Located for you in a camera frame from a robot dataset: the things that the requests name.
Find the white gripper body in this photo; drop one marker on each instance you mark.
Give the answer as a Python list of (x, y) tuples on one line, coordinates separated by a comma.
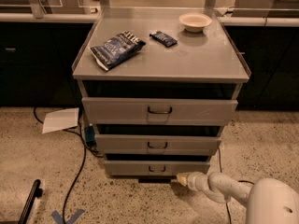
[(193, 180)]

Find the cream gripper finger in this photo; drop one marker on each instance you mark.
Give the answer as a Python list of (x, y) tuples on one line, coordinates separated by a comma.
[(182, 178)]

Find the grey bottom drawer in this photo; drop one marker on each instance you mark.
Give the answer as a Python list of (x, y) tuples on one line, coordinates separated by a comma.
[(154, 168)]

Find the grey drawer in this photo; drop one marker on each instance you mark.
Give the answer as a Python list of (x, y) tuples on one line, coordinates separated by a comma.
[(156, 144), (154, 168), (149, 111)]

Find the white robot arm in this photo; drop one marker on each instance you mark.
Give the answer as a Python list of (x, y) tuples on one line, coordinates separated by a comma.
[(268, 201)]

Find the grey middle drawer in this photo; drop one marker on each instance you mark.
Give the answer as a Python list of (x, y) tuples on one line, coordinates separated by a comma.
[(156, 144)]

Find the grey metal drawer cabinet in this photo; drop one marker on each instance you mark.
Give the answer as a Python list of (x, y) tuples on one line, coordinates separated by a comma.
[(200, 66)]

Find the grey top drawer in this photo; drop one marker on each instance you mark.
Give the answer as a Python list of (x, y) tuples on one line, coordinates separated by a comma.
[(149, 111)]

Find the blue box beside cabinet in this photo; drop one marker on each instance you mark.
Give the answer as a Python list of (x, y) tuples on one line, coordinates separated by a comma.
[(89, 136)]

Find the white sheet of paper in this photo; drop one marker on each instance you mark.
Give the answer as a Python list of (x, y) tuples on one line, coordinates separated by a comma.
[(60, 120)]

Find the small blue snack packet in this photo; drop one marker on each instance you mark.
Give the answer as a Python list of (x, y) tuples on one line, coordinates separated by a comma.
[(163, 38)]

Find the large blue chip bag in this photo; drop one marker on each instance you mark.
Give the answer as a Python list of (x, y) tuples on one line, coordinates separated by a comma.
[(117, 50)]

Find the black bar at lower left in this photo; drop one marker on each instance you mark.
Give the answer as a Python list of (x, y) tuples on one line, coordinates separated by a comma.
[(35, 192)]

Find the white paper bowl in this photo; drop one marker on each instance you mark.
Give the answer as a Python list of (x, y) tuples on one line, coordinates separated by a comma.
[(195, 22)]

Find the dark counter cabinets behind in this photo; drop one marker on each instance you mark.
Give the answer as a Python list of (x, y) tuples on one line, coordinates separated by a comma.
[(36, 60)]

